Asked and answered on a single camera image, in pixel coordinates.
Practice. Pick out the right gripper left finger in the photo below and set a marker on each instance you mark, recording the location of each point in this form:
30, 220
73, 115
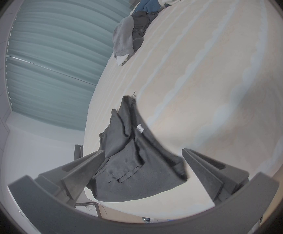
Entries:
78, 174

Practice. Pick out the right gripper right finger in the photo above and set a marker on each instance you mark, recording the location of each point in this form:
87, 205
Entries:
209, 177

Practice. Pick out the black T-shirt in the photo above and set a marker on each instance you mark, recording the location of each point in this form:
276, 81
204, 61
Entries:
136, 169

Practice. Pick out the bed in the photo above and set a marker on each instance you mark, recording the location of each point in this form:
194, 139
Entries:
217, 69

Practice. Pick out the pile of clothes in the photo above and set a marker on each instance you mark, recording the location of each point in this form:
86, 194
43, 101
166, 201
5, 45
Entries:
124, 38

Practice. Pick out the blue-green curtain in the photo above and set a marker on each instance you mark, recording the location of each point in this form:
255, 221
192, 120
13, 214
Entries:
46, 94
70, 21

